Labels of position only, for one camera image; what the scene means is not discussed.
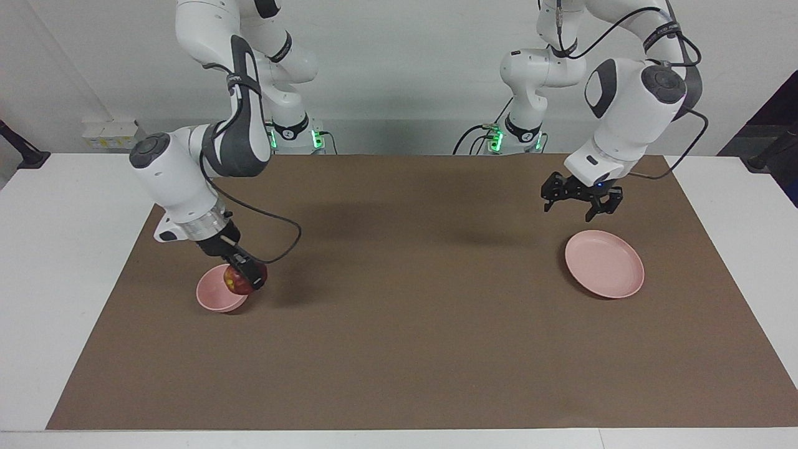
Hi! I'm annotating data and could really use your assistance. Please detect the brown table mat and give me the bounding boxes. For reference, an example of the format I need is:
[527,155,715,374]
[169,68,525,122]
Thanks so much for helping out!
[46,154,798,431]

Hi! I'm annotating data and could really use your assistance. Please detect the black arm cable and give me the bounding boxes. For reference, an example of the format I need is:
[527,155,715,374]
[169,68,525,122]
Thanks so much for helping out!
[199,59,304,266]
[554,0,710,182]

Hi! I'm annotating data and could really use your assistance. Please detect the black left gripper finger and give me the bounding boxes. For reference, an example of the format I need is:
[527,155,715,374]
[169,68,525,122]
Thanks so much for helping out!
[541,173,565,213]
[584,186,623,223]

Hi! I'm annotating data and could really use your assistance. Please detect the white power strip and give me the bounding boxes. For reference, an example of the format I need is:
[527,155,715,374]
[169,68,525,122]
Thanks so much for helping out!
[82,118,151,151]

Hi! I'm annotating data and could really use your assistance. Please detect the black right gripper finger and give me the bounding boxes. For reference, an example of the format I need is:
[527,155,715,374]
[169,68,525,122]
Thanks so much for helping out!
[231,250,267,291]

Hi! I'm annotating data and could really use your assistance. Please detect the pink plate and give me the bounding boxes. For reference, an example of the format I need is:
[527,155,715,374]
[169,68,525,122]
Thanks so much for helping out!
[565,230,645,299]

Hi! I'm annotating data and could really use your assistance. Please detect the black base cables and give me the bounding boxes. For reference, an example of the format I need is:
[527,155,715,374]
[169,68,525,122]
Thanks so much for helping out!
[312,128,339,155]
[452,97,516,155]

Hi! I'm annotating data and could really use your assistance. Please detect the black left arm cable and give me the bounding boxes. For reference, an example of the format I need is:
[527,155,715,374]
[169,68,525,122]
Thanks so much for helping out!
[554,0,710,182]

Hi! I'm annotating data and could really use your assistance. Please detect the pink bowl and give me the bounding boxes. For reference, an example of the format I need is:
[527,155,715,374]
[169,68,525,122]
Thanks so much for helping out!
[196,263,251,313]

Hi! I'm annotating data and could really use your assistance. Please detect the dark red apple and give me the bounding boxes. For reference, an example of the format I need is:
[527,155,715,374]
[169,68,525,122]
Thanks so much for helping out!
[223,262,269,296]

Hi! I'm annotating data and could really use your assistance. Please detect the black clamp stand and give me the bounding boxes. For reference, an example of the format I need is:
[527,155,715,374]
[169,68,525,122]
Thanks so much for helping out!
[747,122,798,173]
[0,119,51,170]

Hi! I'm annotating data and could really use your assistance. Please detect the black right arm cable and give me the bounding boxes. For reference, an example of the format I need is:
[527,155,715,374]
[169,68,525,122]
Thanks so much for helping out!
[199,59,304,266]

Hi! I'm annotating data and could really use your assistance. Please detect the black left base cables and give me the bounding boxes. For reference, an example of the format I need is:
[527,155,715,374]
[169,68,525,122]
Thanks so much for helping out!
[452,97,516,155]

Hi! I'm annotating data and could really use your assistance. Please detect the black right base cables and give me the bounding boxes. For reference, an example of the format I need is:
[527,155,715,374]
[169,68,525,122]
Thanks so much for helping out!
[312,128,339,155]

